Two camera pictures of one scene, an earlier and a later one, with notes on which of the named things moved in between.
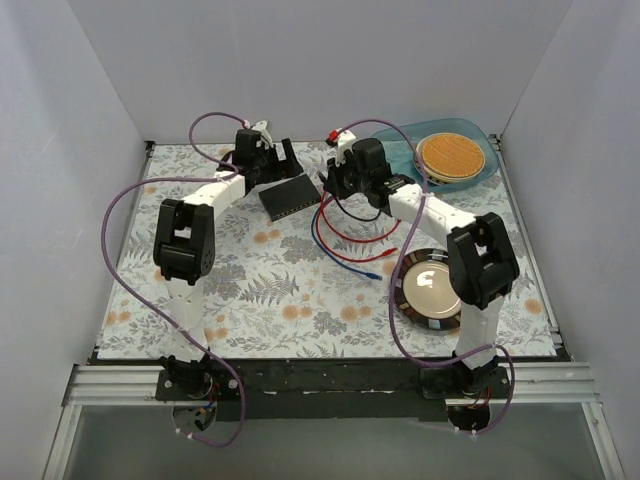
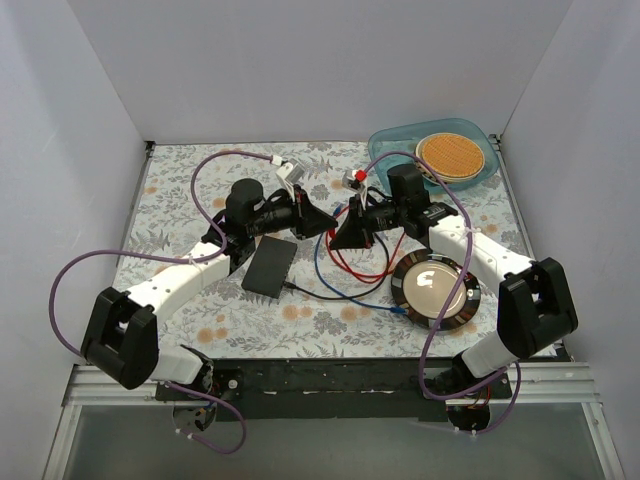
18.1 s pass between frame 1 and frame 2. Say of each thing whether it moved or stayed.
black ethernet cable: moved
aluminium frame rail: stayed
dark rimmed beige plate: stayed
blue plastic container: stayed
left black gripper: moved
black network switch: moved
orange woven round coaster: stayed
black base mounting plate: stayed
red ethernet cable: moved
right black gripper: moved
